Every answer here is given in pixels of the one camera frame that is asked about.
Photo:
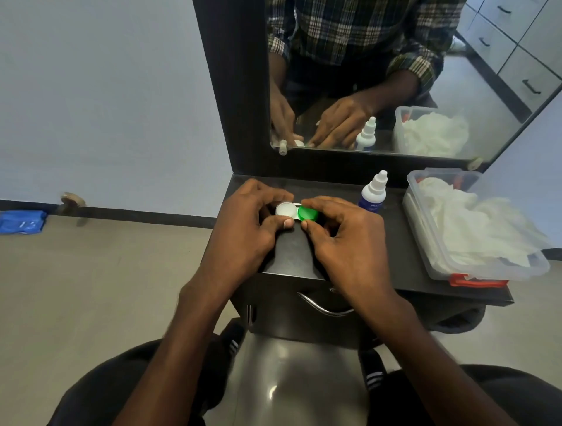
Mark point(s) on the person's right black striped shoe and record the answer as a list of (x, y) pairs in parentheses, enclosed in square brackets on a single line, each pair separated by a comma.
[(373, 371)]

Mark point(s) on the dark wooden dressing cabinet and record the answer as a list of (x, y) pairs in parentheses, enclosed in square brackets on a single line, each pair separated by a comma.
[(395, 250)]

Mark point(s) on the black round base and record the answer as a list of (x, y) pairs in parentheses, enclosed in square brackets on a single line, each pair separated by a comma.
[(461, 319)]

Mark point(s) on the person's black striped shoe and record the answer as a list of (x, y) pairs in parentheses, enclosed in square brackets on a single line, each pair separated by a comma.
[(232, 335), (373, 371)]

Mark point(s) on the person's right leg black trousers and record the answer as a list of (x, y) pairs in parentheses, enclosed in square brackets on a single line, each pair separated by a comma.
[(518, 395)]

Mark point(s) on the white and green lens case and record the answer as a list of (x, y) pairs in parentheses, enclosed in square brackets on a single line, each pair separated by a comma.
[(287, 209)]

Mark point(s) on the person's right thumb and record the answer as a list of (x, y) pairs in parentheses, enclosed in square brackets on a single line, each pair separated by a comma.
[(314, 237)]

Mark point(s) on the person's left hand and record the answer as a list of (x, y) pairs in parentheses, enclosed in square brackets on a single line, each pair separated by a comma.
[(237, 237)]

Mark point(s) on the person's left black striped shoe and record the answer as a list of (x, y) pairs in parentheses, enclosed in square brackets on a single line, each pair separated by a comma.
[(232, 335)]

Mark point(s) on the blue plastic packet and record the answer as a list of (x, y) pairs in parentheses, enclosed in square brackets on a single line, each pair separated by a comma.
[(22, 221)]

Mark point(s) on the shiny metal footrest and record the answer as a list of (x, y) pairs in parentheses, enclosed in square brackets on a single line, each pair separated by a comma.
[(298, 377)]

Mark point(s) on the person's left thumb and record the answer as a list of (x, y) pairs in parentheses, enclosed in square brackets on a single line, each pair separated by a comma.
[(276, 229)]

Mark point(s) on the white crumpled cloth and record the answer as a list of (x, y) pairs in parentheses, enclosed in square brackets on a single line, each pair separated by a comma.
[(474, 224)]

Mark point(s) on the person's right hand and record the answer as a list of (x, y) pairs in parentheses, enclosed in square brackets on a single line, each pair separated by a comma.
[(355, 250)]

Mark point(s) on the white dropper bottle blue label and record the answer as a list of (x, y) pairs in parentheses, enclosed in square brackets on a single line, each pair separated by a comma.
[(375, 189)]

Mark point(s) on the person's left forearm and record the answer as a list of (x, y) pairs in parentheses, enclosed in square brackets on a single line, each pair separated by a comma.
[(175, 360)]

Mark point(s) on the clear mirror clip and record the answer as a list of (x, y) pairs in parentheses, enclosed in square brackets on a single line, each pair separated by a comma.
[(475, 163), (283, 148)]

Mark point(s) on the person's leg black trousers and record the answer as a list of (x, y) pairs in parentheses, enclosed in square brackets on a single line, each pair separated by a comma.
[(518, 395), (101, 390)]

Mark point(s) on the person's right forearm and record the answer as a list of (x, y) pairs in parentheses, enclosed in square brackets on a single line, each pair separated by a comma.
[(421, 364)]

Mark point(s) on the person's left leg black trousers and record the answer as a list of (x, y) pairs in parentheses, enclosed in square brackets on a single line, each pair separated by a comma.
[(101, 390)]

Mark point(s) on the round metal door stopper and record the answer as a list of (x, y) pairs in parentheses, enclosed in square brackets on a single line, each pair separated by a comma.
[(72, 202)]

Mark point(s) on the clear plastic box red latch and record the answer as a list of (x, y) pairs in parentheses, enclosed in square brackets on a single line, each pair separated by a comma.
[(421, 245)]

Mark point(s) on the dark framed wall mirror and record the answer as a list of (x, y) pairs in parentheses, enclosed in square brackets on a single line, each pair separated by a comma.
[(237, 87)]

